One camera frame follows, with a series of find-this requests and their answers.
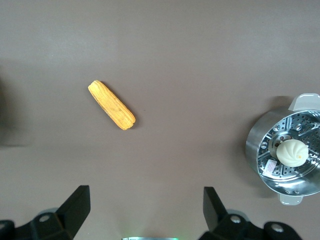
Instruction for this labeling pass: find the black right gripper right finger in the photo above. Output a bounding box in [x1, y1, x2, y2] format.
[199, 186, 305, 240]

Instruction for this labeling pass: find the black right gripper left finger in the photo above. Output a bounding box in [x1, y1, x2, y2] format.
[0, 185, 91, 240]

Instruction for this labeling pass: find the yellow corn cob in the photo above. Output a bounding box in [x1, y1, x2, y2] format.
[87, 79, 137, 131]

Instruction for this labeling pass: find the stainless steel steamer pot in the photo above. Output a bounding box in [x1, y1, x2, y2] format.
[244, 93, 320, 206]

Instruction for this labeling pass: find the white steamed bun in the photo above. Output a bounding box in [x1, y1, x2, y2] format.
[276, 139, 309, 167]

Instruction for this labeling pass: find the perforated steel steamer insert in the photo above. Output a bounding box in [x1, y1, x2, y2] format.
[257, 112, 320, 187]

